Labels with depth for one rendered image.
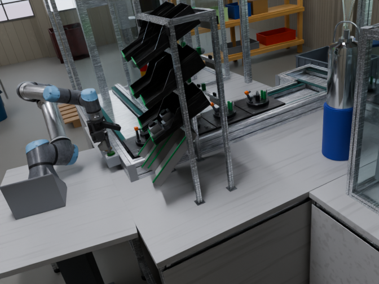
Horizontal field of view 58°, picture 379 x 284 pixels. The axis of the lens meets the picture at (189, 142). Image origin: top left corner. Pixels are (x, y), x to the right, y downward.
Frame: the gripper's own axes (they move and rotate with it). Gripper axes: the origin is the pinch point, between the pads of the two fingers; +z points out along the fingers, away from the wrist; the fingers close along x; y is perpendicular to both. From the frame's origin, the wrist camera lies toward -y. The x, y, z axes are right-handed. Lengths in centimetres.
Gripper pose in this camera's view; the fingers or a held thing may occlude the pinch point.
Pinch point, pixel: (110, 150)
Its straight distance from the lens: 191.3
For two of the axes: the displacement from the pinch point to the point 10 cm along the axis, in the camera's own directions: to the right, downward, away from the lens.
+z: 1.5, 8.7, 4.7
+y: -8.9, 3.2, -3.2
